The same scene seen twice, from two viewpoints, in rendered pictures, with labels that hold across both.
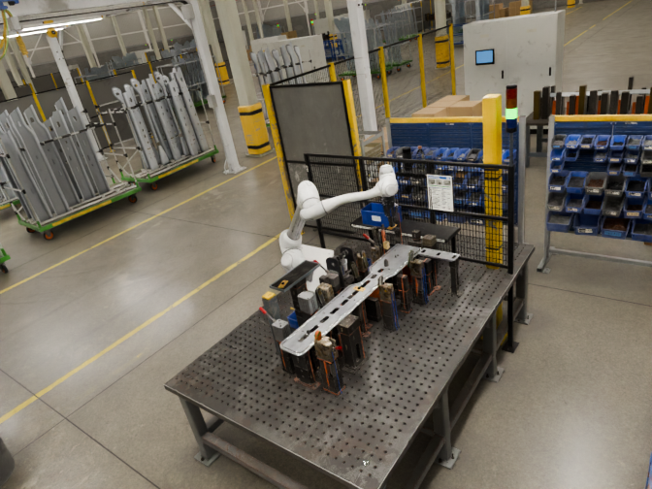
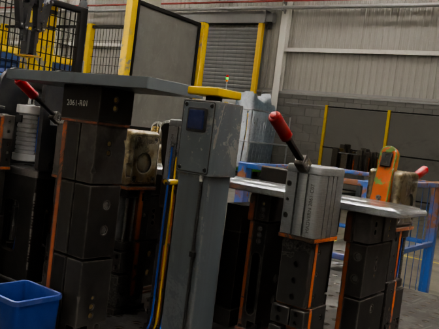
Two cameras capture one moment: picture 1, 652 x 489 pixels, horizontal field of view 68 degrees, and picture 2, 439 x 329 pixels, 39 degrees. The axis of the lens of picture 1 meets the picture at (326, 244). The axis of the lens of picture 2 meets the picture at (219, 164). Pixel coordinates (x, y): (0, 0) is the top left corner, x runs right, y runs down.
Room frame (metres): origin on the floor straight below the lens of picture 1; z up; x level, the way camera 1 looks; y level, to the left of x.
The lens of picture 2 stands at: (2.70, 1.35, 1.10)
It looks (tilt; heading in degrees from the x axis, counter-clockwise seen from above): 3 degrees down; 263
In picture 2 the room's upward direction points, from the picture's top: 7 degrees clockwise
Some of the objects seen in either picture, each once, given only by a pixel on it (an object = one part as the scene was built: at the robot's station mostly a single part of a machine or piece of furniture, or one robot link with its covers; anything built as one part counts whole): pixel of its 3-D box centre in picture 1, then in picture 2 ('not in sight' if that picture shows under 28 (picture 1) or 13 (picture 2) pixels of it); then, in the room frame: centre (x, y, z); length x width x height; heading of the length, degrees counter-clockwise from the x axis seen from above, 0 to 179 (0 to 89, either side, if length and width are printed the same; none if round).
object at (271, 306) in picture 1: (276, 325); (196, 243); (2.61, 0.42, 0.92); 0.08 x 0.08 x 0.44; 47
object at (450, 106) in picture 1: (455, 137); not in sight; (7.47, -2.35, 0.52); 1.20 x 0.80 x 1.05; 136
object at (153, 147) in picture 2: (329, 309); (128, 220); (2.73, 0.06, 0.89); 0.13 x 0.11 x 0.38; 47
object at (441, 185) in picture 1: (440, 192); not in sight; (3.41, -0.94, 1.30); 0.23 x 0.02 x 0.31; 47
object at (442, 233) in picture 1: (402, 226); not in sight; (3.53, -0.64, 1.02); 0.90 x 0.22 x 0.03; 47
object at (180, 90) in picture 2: (295, 275); (100, 83); (2.80, 0.24, 1.16); 0.37 x 0.14 x 0.02; 137
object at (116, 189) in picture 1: (67, 171); not in sight; (8.56, 4.26, 0.88); 1.91 x 1.00 x 1.76; 136
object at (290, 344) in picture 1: (358, 291); (140, 163); (2.72, -0.16, 1.00); 1.38 x 0.22 x 0.02; 137
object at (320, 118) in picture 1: (319, 167); not in sight; (5.65, -0.10, 1.00); 1.34 x 0.14 x 2.00; 49
